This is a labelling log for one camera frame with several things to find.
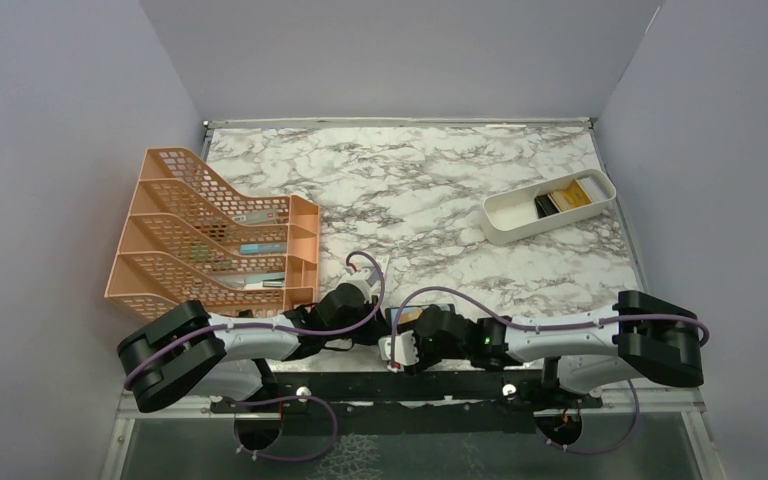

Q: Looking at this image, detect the black card holder wallet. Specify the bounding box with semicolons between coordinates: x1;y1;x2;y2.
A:
381;303;456;334

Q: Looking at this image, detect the gold yellow card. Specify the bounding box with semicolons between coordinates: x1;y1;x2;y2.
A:
397;308;422;325

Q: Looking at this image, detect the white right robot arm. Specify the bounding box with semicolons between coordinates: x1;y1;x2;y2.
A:
395;290;710;407

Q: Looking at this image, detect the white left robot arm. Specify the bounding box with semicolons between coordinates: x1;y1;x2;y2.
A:
117;282;390;413

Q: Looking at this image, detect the black card in tray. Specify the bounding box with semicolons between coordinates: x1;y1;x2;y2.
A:
534;194;559;218

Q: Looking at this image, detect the yellow card in tray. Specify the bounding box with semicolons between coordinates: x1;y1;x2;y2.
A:
548;180;592;212

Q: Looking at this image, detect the stack of white cards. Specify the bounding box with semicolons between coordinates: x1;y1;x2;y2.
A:
576;176;609;203

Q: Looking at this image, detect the blue box in rack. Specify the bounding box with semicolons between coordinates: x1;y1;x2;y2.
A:
238;242;287;255

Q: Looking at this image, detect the white plastic tray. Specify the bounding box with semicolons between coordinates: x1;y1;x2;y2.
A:
480;169;617;245

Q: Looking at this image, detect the grey box in rack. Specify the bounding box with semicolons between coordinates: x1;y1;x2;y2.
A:
231;209;282;226

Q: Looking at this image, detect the orange file organizer rack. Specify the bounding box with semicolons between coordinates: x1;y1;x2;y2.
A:
105;147;321;322

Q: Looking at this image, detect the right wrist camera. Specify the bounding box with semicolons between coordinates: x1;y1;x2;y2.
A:
377;331;419;372

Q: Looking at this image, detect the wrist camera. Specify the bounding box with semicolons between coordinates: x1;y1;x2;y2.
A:
377;331;419;372
345;266;381;296

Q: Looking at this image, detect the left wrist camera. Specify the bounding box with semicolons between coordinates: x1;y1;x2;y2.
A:
345;266;381;296

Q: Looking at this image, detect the black mounting rail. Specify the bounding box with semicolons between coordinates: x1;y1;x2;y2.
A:
210;370;602;435

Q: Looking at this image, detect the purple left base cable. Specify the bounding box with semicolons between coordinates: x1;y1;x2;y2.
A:
232;394;340;463

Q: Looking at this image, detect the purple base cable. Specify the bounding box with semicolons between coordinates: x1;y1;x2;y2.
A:
232;394;340;463
534;378;642;457

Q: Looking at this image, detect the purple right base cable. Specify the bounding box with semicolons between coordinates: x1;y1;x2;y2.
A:
534;378;642;457

